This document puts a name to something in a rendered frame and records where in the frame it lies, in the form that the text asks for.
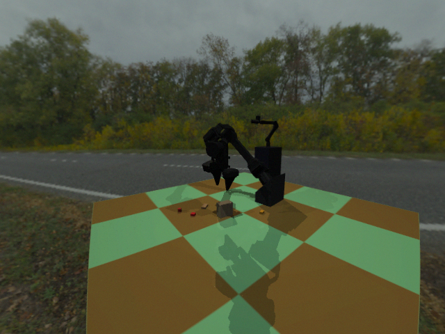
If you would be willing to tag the tan triangular block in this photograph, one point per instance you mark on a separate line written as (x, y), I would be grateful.
(222, 207)
(229, 211)

